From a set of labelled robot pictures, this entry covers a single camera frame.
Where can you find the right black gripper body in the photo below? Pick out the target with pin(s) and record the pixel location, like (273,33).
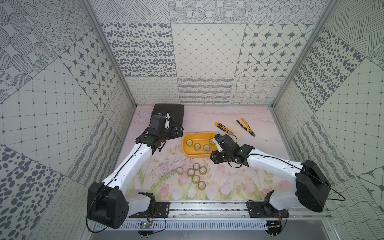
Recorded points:
(220,157)

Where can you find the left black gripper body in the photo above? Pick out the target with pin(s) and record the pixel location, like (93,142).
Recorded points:
(169,130)

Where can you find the transparent tape roll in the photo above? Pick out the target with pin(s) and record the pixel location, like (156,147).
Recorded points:
(180,170)
(191,172)
(196,179)
(189,143)
(201,185)
(211,141)
(203,170)
(197,147)
(196,167)

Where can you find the clear grey tape roll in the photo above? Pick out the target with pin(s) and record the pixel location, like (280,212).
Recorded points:
(206,148)

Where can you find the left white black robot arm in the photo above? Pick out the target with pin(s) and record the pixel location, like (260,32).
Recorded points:
(107,203)

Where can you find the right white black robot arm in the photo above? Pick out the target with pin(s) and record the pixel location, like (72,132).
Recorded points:
(309,186)

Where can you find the yellow plastic storage box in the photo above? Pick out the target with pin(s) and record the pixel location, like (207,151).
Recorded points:
(201,138)

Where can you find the black plastic tool case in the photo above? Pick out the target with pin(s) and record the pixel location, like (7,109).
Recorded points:
(174,112)

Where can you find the yellow black utility knife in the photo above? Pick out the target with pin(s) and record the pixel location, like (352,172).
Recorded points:
(223,128)

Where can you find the yellow black pliers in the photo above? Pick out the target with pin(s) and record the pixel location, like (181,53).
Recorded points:
(246,126)

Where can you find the white ventilation grille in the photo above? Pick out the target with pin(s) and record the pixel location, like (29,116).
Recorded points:
(248,225)

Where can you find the aluminium mounting rail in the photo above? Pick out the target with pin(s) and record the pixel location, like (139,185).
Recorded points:
(183,210)

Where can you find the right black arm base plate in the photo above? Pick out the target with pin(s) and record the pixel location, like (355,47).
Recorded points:
(261,210)

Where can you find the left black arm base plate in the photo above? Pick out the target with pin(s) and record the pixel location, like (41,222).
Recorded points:
(161,209)

